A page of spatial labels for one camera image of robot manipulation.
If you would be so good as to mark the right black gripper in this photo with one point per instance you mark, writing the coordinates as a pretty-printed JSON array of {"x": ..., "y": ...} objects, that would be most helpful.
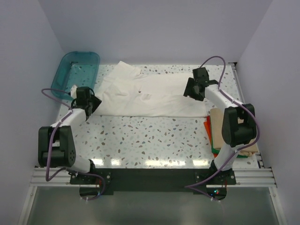
[{"x": 188, "y": 92}]

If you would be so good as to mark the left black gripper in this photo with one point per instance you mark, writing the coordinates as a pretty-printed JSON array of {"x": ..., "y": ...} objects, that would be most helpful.
[{"x": 96, "y": 102}]

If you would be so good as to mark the white printed t shirt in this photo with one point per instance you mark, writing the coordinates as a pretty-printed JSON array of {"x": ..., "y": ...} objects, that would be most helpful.
[{"x": 126, "y": 91}]

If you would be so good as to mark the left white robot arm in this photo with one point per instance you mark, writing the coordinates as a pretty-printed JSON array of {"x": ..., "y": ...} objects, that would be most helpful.
[{"x": 56, "y": 143}]

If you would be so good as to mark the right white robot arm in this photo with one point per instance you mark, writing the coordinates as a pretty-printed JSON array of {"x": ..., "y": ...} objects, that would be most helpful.
[{"x": 238, "y": 126}]

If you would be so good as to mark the teal plastic basket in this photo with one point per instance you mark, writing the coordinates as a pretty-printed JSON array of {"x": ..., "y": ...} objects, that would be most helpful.
[{"x": 75, "y": 68}]

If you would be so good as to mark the orange folded t shirt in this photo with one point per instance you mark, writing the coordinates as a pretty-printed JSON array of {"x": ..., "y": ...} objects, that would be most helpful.
[{"x": 207, "y": 126}]

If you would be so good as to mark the green folded t shirt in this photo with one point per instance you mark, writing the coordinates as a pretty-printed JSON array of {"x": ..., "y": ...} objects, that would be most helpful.
[{"x": 215, "y": 149}]

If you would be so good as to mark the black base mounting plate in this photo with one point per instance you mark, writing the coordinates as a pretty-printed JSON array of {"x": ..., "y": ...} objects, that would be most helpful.
[{"x": 110, "y": 181}]

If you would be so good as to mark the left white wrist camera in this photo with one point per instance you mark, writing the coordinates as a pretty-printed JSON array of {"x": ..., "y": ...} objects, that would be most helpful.
[{"x": 73, "y": 90}]

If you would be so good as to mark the aluminium frame rail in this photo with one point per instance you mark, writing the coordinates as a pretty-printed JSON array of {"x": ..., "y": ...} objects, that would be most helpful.
[{"x": 258, "y": 177}]

